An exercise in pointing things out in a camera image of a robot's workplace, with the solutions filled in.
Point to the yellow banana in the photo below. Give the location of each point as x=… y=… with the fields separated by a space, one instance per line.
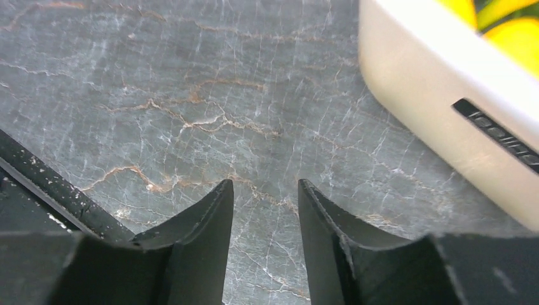
x=494 y=11

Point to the yellow mango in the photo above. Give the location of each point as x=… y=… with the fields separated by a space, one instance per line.
x=517 y=39

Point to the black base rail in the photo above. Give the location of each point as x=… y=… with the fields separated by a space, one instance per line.
x=58 y=193

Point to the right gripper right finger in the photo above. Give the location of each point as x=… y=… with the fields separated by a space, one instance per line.
x=350 y=261

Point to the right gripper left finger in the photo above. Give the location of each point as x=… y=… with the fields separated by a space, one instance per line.
x=181 y=261

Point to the white plastic basket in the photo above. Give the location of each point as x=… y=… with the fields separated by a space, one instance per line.
x=463 y=98

